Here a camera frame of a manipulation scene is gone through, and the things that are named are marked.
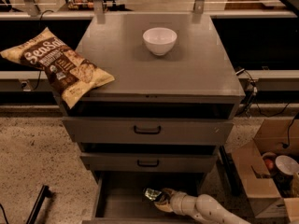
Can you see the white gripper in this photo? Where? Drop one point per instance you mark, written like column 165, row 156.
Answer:
column 176, row 200

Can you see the green soda can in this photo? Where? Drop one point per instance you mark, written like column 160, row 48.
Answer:
column 152, row 194

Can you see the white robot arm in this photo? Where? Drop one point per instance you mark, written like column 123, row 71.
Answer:
column 203, row 209

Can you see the bottom grey open drawer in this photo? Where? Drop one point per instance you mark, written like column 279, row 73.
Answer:
column 121, row 197

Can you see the middle grey drawer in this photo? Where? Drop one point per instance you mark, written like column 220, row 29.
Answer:
column 148, row 162

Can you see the grey metal drawer cabinet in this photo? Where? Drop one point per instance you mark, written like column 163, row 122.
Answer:
column 194, row 80

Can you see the top grey drawer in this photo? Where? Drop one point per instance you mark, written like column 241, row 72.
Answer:
column 148, row 131

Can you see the cardboard box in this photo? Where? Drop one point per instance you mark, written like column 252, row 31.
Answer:
column 279, row 136

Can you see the red apple in box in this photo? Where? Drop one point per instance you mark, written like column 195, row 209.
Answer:
column 269, row 164

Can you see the black metal bar on floor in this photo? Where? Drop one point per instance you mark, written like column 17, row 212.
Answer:
column 43, row 194

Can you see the white bowl in box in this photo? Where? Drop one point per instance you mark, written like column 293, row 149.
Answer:
column 287, row 165

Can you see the white ceramic bowl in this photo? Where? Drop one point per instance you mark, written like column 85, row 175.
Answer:
column 159, row 40

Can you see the sea salt chips bag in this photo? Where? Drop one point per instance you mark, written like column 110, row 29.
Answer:
column 70, row 74

